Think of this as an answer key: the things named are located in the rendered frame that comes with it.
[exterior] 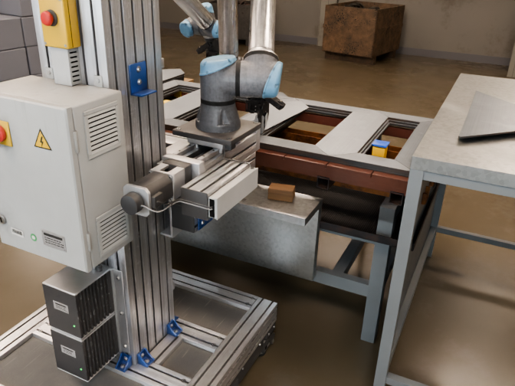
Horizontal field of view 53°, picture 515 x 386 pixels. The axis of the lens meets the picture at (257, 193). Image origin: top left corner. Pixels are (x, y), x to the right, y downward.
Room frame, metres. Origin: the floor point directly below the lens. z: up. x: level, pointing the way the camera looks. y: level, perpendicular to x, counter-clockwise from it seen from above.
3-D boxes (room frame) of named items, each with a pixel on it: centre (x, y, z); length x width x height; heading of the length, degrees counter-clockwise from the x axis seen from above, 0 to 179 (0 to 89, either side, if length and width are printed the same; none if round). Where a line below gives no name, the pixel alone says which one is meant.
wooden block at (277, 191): (1.87, -0.10, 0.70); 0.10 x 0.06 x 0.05; 77
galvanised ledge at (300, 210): (2.06, 0.37, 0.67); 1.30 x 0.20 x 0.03; 65
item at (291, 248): (2.13, 0.33, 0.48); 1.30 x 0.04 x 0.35; 65
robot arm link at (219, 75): (1.68, 0.13, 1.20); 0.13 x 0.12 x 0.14; 90
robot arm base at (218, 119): (1.68, 0.14, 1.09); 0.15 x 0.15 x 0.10
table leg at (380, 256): (1.84, -0.53, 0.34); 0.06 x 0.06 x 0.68; 65
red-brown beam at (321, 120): (2.74, -0.17, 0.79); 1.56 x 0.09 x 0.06; 65
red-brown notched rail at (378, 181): (2.08, 0.14, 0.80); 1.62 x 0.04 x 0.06; 65
